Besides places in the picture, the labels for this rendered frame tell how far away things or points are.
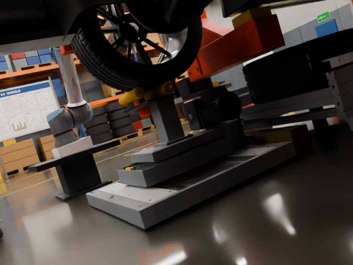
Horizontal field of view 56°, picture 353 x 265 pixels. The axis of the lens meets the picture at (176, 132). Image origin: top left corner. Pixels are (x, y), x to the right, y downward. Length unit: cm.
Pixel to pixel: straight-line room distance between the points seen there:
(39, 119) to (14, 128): 52
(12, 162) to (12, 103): 360
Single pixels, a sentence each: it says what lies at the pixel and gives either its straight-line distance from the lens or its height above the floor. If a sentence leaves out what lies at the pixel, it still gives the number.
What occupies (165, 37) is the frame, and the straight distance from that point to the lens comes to 202.
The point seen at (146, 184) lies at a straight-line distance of 148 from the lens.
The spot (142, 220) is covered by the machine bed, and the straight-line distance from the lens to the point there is 121.
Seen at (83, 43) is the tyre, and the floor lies 78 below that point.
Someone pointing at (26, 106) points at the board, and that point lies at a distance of 788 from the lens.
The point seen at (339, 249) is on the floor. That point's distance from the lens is 80.
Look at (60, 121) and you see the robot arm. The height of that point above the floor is 55.
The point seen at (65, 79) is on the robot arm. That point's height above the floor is 85.
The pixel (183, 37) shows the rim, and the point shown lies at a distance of 180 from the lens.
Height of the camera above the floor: 37
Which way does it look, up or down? 4 degrees down
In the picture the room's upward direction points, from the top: 17 degrees counter-clockwise
